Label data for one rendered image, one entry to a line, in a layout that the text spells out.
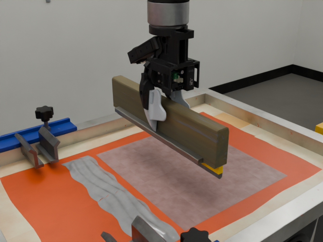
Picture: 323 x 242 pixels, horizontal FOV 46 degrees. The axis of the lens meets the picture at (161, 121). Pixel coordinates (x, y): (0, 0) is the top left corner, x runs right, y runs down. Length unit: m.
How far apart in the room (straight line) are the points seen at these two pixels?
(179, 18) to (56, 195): 0.43
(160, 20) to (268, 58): 3.80
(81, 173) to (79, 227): 0.17
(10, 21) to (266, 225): 2.29
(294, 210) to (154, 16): 0.43
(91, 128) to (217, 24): 2.82
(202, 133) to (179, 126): 0.06
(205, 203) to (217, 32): 3.05
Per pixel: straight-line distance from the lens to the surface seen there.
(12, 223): 0.78
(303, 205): 0.76
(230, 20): 3.84
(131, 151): 0.95
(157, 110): 0.73
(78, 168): 0.89
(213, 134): 0.64
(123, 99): 0.87
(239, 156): 0.94
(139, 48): 0.76
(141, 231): 0.61
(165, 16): 0.67
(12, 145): 0.95
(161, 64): 0.68
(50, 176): 0.88
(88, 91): 3.03
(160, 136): 0.75
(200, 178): 0.85
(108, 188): 0.81
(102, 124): 1.02
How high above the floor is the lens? 1.43
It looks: 25 degrees down
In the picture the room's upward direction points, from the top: straight up
